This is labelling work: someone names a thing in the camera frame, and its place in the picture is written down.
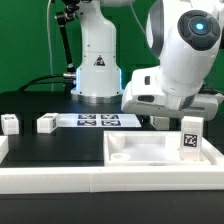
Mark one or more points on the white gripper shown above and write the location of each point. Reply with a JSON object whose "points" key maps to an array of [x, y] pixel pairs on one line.
{"points": [[204, 105]]}

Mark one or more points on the white square tabletop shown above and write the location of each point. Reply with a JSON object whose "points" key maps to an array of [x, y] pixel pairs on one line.
{"points": [[145, 148]]}

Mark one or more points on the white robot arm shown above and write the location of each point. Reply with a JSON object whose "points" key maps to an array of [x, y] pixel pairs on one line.
{"points": [[185, 36]]}

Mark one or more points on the white sheet with fiducial tags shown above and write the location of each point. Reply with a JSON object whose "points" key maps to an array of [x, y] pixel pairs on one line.
{"points": [[97, 120]]}

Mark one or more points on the white U-shaped obstacle fence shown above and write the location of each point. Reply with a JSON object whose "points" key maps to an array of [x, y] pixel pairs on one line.
{"points": [[109, 179]]}

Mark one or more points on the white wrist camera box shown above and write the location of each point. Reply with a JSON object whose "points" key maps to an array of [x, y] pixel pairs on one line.
{"points": [[144, 82]]}

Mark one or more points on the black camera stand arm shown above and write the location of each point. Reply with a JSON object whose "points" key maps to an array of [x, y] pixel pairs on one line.
{"points": [[62, 18]]}

